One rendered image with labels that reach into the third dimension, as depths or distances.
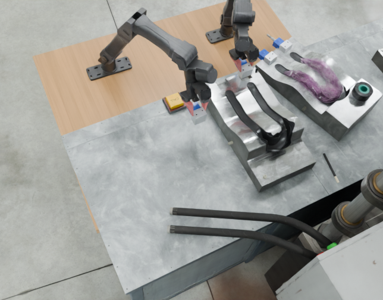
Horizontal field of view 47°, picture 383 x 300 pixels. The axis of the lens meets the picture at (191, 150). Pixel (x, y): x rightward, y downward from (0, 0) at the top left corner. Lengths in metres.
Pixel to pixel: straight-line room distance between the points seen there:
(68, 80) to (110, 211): 0.66
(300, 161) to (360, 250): 0.82
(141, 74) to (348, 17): 2.12
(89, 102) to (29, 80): 1.22
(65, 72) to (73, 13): 1.44
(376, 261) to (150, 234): 0.88
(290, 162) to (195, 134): 0.41
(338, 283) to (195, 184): 0.88
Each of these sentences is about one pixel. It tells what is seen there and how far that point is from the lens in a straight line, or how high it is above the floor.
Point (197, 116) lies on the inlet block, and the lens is 1.71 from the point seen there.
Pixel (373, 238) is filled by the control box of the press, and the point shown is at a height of 1.47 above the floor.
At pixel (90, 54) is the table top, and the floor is 0.80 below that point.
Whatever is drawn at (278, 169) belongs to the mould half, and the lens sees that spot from 1.77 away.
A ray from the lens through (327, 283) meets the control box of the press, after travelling 1.02.
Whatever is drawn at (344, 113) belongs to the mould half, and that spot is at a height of 0.91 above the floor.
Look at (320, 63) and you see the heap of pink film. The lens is 2.05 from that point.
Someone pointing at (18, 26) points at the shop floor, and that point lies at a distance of 3.47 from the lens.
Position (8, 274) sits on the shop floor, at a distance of 2.58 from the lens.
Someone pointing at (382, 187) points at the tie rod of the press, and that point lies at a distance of 1.33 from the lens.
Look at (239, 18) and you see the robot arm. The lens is 1.75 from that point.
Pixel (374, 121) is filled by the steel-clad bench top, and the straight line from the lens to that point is 2.11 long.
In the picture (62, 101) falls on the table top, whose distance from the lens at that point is 1.98.
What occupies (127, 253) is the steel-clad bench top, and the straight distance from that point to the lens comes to 1.65.
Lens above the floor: 2.39
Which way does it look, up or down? 61 degrees down
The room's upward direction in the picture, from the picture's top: 8 degrees clockwise
